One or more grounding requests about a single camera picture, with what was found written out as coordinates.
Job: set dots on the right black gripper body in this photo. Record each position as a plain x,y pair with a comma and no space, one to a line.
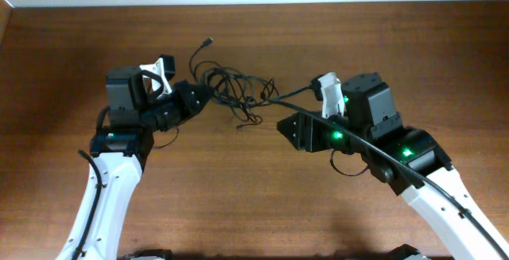
324,136

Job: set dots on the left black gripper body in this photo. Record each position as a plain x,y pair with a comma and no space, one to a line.
169,110

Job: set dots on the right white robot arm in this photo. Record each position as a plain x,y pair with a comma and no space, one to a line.
416,168

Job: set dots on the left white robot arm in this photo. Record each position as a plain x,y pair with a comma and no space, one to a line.
117,159

